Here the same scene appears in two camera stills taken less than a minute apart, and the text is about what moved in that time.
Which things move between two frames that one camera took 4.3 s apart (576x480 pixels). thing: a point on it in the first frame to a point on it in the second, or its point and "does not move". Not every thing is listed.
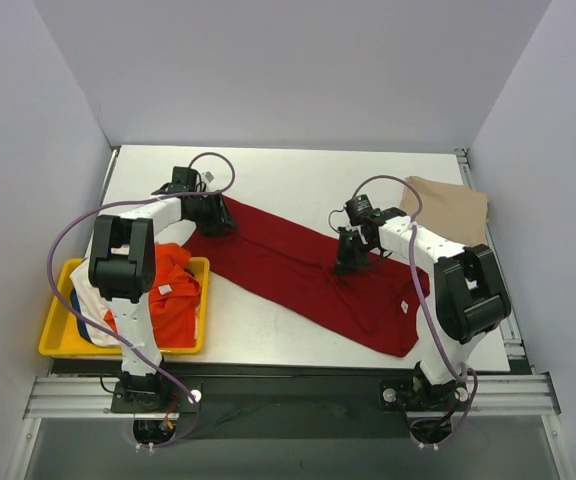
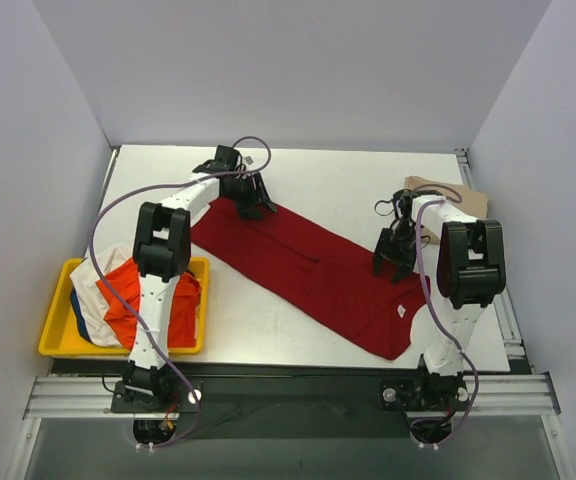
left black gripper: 216,220 to 250,195
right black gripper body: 349,251 to 394,249
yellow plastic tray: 62,335 does not move
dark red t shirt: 289,266 does not move
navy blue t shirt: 74,300 does not move
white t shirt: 94,304 does not move
